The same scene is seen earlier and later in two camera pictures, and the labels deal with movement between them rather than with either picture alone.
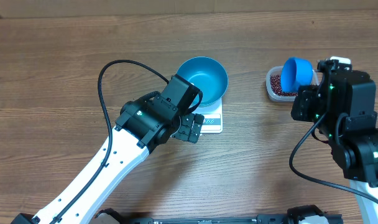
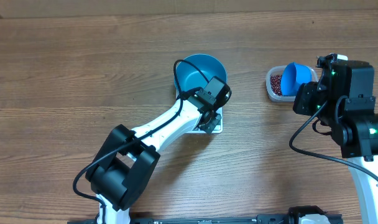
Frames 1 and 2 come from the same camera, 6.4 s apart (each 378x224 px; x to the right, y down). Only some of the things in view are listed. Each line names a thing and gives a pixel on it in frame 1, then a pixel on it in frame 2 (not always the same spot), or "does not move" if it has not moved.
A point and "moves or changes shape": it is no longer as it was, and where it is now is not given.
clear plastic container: x=276 y=70 does not move
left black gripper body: x=189 y=130 → x=212 y=125
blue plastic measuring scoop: x=296 y=71 moves or changes shape
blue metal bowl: x=207 y=74 does not move
